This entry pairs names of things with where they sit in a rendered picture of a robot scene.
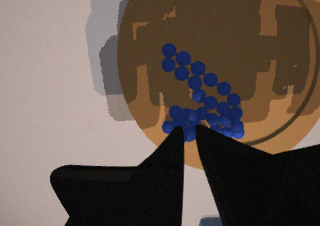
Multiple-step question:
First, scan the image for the round tan bead board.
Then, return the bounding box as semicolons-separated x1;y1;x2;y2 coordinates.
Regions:
117;0;320;154

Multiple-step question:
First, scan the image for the blue cube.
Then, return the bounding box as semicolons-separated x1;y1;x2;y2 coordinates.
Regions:
199;218;223;226

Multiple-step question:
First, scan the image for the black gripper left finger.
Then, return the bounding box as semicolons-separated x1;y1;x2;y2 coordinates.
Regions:
49;126;185;226

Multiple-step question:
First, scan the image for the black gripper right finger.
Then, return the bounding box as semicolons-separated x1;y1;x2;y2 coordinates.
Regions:
196;123;320;226

